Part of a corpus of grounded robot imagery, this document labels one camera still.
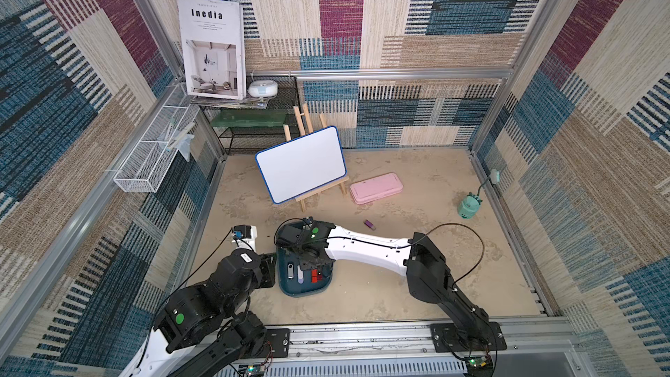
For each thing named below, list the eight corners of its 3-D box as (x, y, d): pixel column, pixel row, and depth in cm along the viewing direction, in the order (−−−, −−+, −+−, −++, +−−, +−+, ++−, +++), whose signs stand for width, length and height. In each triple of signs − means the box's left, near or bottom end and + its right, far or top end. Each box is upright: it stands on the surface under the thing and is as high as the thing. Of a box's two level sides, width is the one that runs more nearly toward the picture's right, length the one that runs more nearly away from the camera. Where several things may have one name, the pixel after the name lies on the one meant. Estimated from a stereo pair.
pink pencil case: (356, 205, 104) (356, 201, 102) (348, 187, 110) (348, 183, 108) (405, 190, 109) (406, 186, 107) (395, 174, 114) (396, 170, 112)
